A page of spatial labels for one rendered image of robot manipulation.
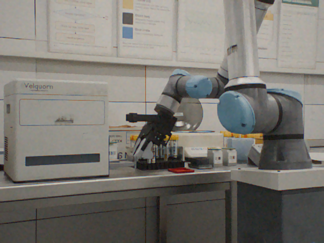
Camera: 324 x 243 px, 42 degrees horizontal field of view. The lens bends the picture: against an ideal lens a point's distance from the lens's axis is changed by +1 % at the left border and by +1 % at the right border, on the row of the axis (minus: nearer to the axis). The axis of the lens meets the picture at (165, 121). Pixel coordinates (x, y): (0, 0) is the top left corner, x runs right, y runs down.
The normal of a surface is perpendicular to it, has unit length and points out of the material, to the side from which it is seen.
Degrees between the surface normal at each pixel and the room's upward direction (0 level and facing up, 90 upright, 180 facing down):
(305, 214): 90
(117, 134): 96
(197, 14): 94
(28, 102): 90
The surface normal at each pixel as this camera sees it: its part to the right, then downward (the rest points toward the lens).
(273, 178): -0.89, 0.00
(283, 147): -0.25, -0.35
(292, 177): 0.45, 0.01
